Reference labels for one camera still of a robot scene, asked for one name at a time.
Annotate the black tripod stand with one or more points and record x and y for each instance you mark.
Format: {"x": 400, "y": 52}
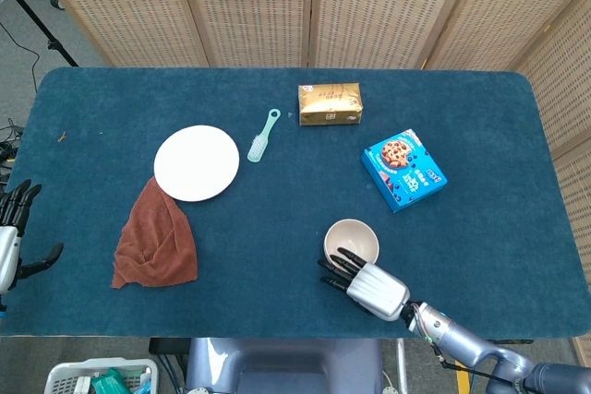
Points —
{"x": 41, "y": 27}

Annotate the brown terry cloth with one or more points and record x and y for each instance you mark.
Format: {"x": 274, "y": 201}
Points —
{"x": 154, "y": 246}

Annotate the mint green scrub brush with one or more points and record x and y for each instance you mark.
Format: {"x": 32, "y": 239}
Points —
{"x": 256, "y": 147}

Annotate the small brown debris bit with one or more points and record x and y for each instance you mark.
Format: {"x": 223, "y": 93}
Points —
{"x": 61, "y": 136}

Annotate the woven rattan folding screen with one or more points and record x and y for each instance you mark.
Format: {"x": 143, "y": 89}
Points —
{"x": 258, "y": 6}

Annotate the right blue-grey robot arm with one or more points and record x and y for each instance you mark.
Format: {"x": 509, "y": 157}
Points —
{"x": 461, "y": 334}

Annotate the white plastic basket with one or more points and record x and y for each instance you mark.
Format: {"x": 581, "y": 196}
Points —
{"x": 60, "y": 375}

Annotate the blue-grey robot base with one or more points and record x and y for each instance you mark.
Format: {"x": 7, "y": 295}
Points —
{"x": 286, "y": 366}

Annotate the gold tissue pack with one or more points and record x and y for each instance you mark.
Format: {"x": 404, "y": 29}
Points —
{"x": 330, "y": 105}

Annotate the white metal table leg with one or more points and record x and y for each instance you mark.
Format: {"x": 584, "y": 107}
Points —
{"x": 402, "y": 366}

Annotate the left black-fingered robot hand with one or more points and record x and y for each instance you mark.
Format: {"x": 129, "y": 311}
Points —
{"x": 7, "y": 251}

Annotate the right black-fingered robot hand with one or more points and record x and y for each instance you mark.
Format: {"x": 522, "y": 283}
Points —
{"x": 376, "y": 290}

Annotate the dark teal table cover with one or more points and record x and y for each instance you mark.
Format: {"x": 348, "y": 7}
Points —
{"x": 277, "y": 306}

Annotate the blue cookie box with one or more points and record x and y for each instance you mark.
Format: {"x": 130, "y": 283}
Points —
{"x": 404, "y": 170}

